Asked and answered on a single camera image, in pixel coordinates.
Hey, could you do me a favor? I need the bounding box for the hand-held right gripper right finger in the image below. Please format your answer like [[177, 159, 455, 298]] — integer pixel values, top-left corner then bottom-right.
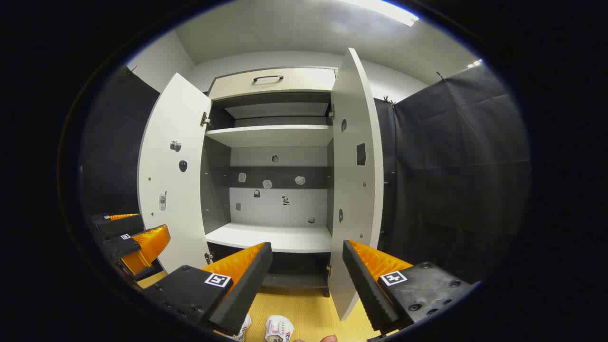
[[342, 239, 475, 333]]

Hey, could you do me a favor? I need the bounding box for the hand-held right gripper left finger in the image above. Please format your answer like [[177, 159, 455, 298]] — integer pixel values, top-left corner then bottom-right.
[[142, 241, 274, 337]]

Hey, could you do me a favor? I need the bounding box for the white canvas shoe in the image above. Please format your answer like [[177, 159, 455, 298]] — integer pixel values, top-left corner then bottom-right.
[[265, 314, 295, 342], [232, 313, 253, 342]]

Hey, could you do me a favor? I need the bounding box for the white cabinet door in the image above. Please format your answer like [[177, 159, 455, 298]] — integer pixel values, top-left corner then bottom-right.
[[137, 72, 213, 275], [328, 47, 384, 322]]

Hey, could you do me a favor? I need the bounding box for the white cabinet shelf board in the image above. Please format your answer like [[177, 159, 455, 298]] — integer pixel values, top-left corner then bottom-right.
[[205, 222, 333, 253], [205, 125, 334, 148]]

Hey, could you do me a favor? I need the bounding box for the black backdrop cloth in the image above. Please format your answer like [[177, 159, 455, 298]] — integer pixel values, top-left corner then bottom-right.
[[81, 64, 530, 283]]

